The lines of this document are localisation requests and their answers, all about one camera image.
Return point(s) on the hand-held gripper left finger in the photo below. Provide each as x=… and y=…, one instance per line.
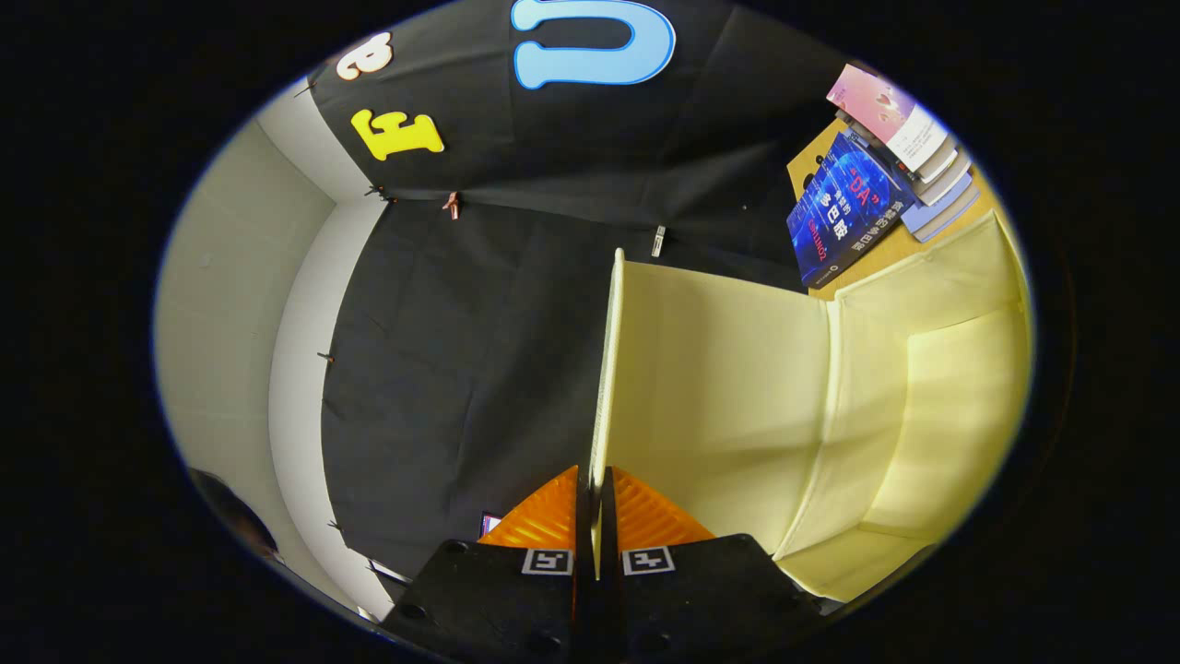
x=582, y=590

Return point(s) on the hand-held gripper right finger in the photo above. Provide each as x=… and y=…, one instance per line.
x=607, y=599

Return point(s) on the green fabric storage box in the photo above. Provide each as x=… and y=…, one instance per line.
x=719, y=397

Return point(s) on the silver clip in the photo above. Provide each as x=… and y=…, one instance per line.
x=657, y=242

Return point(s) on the wooden clip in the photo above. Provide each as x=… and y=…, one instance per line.
x=451, y=205

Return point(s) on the dark blue book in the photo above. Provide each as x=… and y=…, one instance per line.
x=843, y=217

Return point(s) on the light blue book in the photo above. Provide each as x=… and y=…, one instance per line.
x=940, y=217

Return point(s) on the white book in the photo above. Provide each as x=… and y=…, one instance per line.
x=940, y=166

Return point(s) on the pink cover book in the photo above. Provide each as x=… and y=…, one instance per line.
x=876, y=106

